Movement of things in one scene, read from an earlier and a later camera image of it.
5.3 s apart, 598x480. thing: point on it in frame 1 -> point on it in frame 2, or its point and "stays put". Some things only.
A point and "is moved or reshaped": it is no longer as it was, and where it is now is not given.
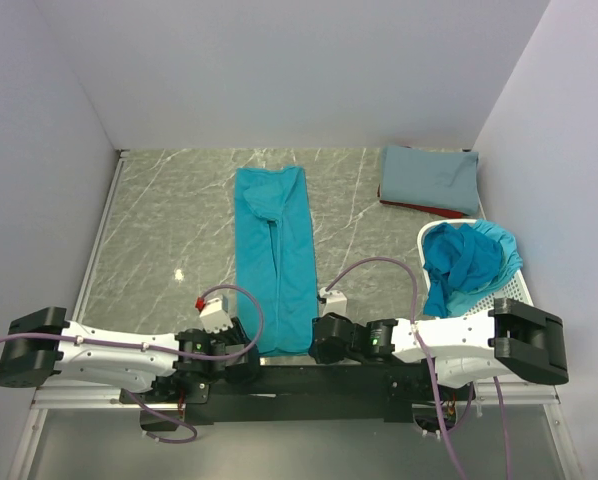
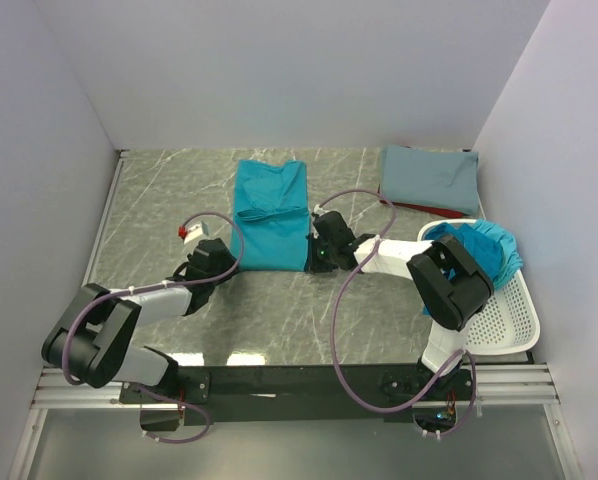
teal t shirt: (277, 293) is moved or reshaped
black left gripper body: (231, 336) -> (227, 266)
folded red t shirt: (428, 210) stays put
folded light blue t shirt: (446, 179) stays put
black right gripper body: (326, 355) -> (331, 262)
